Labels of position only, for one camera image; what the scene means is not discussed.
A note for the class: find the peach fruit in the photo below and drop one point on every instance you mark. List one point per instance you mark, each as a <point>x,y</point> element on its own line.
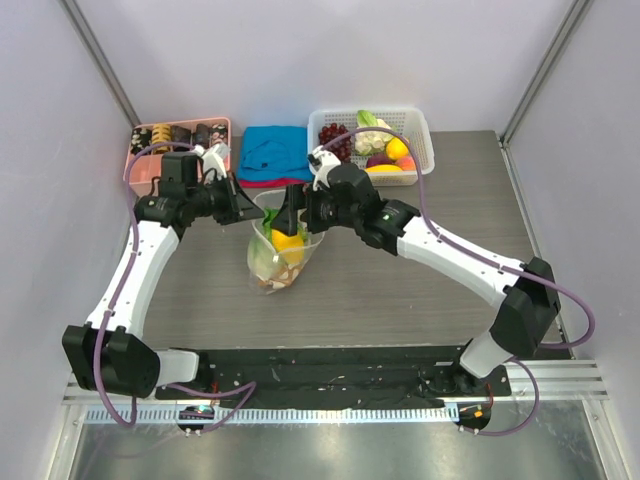
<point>406,164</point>

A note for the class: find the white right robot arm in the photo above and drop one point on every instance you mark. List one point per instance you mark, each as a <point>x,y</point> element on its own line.
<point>526,305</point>

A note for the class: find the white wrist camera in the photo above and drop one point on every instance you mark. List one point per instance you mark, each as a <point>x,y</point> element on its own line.
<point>214,159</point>
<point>321,162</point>

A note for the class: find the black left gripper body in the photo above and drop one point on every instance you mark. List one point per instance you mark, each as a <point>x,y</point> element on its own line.
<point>221,201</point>

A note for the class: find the yellow mango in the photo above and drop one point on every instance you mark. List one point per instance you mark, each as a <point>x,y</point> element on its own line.
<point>290,248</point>

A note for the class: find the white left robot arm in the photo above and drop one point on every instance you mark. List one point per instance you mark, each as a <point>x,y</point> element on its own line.
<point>107,353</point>

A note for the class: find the purple red onion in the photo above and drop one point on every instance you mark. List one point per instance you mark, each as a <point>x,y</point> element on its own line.
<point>378,159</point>

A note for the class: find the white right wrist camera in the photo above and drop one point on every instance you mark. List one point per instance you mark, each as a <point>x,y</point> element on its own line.
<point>321,162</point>

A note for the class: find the yellow lemon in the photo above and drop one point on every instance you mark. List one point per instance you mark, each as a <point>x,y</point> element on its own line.
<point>396,149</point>

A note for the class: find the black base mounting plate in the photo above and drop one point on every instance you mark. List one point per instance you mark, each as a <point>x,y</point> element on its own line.
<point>371,378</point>

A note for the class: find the white slotted cable duct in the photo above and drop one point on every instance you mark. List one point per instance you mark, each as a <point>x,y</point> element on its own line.
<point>184,414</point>

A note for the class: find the pink divided storage box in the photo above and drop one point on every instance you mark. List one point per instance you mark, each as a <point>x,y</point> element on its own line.
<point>149,166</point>

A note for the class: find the blue folded cloth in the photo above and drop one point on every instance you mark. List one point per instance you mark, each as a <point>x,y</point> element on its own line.
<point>271,153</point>

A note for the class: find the yellow banana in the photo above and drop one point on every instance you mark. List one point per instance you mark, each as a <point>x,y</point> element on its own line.
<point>384,169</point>

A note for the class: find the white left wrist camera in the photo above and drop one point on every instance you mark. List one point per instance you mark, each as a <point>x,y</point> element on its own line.
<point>214,159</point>

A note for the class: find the yellow striped roll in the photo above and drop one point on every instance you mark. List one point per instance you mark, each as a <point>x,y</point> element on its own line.
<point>161,137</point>

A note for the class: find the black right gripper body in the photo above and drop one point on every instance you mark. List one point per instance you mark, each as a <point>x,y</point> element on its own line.
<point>301,211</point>

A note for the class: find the white plastic basket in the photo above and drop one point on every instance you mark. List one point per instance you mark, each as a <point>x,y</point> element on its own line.
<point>408,121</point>

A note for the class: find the pink floral roll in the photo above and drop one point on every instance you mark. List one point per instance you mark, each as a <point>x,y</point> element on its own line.
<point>219,134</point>

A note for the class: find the black roll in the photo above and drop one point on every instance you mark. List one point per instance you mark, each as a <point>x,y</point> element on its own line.
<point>201,136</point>

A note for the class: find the magenta folded cloth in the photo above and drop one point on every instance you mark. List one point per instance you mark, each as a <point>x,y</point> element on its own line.
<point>270,184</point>

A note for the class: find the clear zip top bag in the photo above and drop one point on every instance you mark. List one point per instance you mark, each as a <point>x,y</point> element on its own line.
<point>274,199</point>

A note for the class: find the dark brown roll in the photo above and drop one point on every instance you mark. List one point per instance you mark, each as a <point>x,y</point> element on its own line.
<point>181,136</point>

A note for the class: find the dark floral sushi roll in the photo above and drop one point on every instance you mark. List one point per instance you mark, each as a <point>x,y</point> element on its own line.
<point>140,139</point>

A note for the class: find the red grape bunch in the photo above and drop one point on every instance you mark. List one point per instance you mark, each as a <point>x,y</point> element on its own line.
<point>342,149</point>

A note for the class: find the green lettuce leaf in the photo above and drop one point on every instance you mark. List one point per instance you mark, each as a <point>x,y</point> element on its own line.
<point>262,258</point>

